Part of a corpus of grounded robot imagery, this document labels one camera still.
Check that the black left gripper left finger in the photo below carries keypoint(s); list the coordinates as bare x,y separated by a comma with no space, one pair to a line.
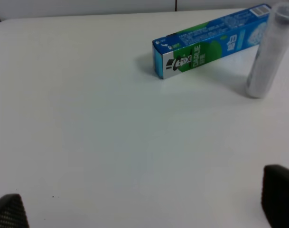
12,212

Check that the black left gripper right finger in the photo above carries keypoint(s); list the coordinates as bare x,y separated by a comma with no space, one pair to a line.
275,195

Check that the blue green toothpaste box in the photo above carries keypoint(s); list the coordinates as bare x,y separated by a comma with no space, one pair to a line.
209,41

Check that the silver cylindrical bottle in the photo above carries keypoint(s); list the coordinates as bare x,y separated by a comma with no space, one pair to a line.
271,50

